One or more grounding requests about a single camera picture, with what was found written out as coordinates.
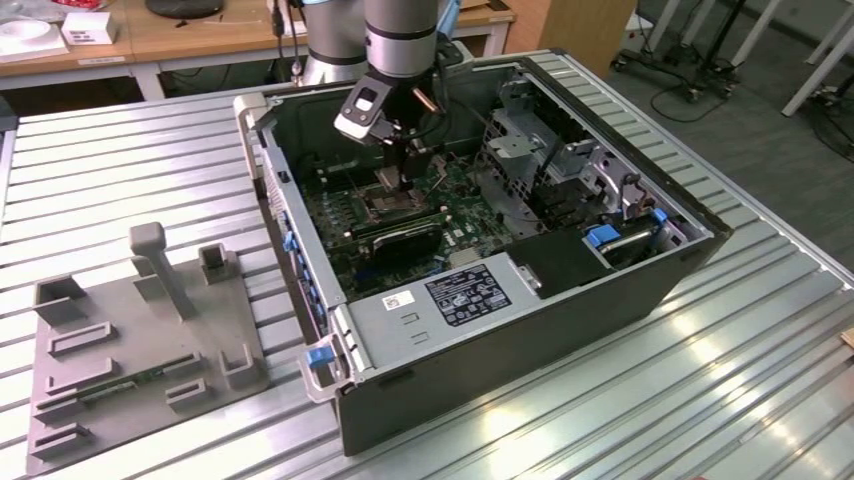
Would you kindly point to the silver CPU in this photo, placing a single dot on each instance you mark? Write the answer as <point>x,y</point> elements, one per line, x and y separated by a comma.
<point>383,179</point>

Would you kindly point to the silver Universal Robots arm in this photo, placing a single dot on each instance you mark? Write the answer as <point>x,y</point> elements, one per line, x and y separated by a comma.
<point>400,30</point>

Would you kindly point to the CPU socket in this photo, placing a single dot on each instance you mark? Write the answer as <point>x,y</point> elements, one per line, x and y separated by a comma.
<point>383,206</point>

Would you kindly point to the copper coloured tube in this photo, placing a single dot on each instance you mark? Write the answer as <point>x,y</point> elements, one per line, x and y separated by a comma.
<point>425,100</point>

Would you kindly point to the silver drive cage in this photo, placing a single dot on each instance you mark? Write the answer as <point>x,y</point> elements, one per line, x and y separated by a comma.
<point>514,145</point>

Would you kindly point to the green motherboard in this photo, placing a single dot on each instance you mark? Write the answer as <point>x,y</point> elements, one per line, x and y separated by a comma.
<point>460,190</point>

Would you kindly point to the black fan shroud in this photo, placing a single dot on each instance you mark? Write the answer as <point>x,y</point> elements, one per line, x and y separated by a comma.
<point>403,247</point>

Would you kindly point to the silver chipset heatsink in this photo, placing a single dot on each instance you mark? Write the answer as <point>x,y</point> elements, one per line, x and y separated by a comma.
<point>463,257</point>

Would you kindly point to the blue card retainer clip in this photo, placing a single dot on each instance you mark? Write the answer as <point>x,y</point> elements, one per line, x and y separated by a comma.
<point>288,242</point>

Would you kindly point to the wooden cabinet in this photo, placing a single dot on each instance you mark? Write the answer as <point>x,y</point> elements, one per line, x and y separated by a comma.
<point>587,30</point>

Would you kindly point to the wooden desk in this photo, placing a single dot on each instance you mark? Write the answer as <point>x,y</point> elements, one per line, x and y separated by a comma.
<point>200,35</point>

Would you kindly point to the black plastic shroud box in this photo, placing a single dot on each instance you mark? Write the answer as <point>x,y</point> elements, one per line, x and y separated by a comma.
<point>554,265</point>

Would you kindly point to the black round base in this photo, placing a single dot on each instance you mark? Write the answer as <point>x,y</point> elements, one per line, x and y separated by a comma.
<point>183,7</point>

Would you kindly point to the small blue clip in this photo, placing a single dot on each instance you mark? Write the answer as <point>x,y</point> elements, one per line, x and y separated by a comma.
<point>658,216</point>

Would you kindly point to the silver power supply unit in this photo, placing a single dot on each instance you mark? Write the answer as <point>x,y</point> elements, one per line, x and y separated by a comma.
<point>400,340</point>

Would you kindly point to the black wheeled stand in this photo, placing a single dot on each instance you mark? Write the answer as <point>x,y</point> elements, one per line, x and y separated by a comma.
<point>710,70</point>

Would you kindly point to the blue case latch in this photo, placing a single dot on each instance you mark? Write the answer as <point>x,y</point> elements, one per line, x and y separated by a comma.
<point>317,357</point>

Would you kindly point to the white cardboard box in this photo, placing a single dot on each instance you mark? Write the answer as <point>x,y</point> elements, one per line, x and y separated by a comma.
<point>89,27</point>

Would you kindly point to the red packet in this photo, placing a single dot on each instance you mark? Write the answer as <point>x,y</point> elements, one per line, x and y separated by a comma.
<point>80,4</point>

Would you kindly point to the open dark grey PC case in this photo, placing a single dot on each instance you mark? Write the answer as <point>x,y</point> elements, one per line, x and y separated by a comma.
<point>467,390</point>

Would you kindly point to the white bowl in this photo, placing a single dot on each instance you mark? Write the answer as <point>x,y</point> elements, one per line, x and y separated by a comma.
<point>26,35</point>

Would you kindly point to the grey parts rack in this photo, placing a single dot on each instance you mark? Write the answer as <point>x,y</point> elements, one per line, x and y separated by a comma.
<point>133,340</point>

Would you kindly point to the green RAM stick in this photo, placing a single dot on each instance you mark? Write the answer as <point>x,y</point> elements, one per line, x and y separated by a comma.
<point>113,387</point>

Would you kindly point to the brown block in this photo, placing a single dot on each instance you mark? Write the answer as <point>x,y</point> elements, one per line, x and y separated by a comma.
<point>848,345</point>

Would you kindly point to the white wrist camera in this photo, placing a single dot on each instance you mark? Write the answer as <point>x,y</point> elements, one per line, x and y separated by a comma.
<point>360,107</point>

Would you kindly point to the silver drive latch bracket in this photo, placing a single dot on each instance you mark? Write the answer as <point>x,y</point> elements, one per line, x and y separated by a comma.
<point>630,195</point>

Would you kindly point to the white desk frame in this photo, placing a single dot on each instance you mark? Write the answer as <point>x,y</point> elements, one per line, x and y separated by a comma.
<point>819,75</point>

